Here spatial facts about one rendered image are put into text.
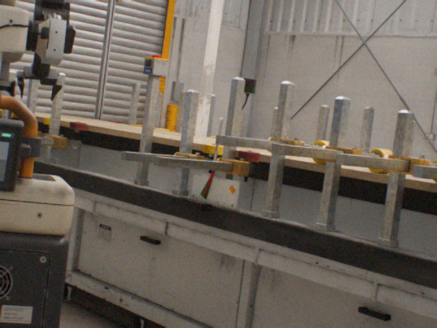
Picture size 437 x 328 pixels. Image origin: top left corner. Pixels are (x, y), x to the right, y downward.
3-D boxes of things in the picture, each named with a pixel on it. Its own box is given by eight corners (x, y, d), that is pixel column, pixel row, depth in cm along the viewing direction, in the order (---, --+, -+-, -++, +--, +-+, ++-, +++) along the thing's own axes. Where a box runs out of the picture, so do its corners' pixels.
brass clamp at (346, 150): (349, 165, 258) (352, 149, 258) (317, 160, 268) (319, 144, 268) (362, 166, 262) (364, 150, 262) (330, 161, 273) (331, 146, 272)
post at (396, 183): (385, 272, 247) (408, 110, 245) (376, 269, 250) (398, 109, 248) (392, 271, 250) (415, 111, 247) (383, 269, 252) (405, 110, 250)
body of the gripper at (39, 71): (23, 71, 271) (26, 51, 267) (54, 73, 275) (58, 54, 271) (24, 81, 266) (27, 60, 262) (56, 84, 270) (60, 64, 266)
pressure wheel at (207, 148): (220, 174, 324) (224, 145, 323) (199, 172, 324) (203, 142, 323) (220, 173, 332) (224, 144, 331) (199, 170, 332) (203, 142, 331)
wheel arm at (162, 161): (158, 168, 278) (160, 155, 277) (152, 167, 280) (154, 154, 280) (253, 175, 306) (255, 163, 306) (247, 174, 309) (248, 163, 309)
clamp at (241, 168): (238, 176, 297) (240, 161, 296) (213, 170, 307) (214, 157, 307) (250, 176, 300) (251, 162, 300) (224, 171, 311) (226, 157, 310)
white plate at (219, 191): (235, 209, 296) (238, 181, 296) (189, 198, 316) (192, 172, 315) (236, 209, 297) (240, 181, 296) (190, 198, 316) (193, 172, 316)
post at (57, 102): (47, 174, 397) (59, 72, 395) (43, 172, 400) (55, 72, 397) (54, 174, 400) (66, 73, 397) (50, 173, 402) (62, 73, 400)
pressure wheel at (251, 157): (244, 182, 301) (249, 150, 300) (230, 179, 307) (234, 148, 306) (261, 183, 306) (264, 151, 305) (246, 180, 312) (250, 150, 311)
